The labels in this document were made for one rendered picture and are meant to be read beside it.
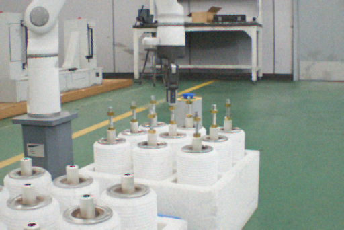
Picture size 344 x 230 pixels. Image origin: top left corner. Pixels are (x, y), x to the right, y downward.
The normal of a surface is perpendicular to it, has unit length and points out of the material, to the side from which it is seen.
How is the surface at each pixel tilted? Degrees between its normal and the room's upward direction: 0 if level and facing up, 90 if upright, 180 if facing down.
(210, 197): 90
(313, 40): 90
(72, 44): 66
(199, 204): 90
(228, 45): 90
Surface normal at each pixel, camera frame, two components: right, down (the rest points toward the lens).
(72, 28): -0.31, 0.16
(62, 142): 0.95, 0.04
